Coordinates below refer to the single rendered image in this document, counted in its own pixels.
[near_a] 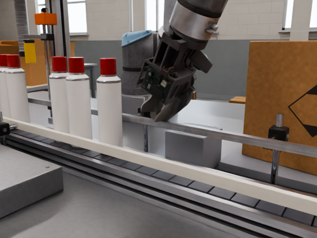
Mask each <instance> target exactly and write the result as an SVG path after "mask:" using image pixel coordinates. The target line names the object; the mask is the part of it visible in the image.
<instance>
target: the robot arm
mask: <svg viewBox="0 0 317 238"><path fill-rule="evenodd" d="M227 2H228V0H164V16H163V26H162V27H160V29H159V31H158V34H153V31H152V30H142V31H136V32H129V33H125V34H123V36H122V45H121V47H122V64H123V73H122V76H121V93H122V94H127V95H147V94H151V96H150V97H149V99H148V100H147V101H146V102H144V103H143V104H142V106H141V112H150V116H151V118H153V119H154V122H159V121H163V120H164V121H168V120H169V119H171V118H172V117H173V116H174V115H175V114H177V113H178V112H180V111H181V110H182V109H183V108H185V107H186V106H187V105H188V104H189V102H190V101H191V99H192V94H193V92H194V90H195V89H196V88H195V87H193V85H194V81H195V80H196V79H197V76H196V74H195V72H196V71H197V70H200V71H203V72H204V73H208V71H209V70H210V69H211V67H212V66H213V64H212V62H211V61H210V60H209V59H208V57H207V56H206V54H204V53H203V52H202V51H201V50H203V49H205V47H206V45H207V43H208V41H209V39H210V38H211V36H212V34H213V32H214V31H216V30H217V29H218V25H217V23H218V21H219V19H220V17H221V15H222V13H223V11H224V9H225V6H226V4H227ZM163 104H164V105H165V107H164V109H163V110H162V111H161V109H162V107H163Z"/></svg>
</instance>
